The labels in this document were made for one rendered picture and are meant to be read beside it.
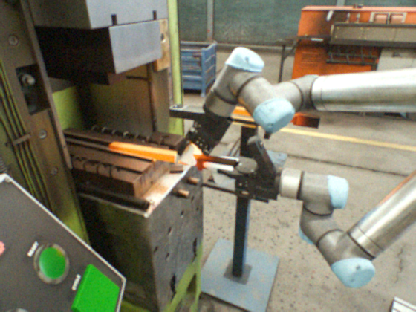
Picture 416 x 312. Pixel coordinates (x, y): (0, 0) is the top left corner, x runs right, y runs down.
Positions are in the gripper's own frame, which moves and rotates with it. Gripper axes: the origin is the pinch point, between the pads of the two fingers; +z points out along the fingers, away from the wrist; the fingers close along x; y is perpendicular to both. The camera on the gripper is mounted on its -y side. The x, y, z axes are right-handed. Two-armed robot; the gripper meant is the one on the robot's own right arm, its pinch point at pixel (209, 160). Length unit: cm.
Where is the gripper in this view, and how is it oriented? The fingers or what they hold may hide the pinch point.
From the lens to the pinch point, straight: 79.5
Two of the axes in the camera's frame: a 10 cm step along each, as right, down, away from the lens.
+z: -9.3, -1.7, 3.4
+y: 0.2, 8.7, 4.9
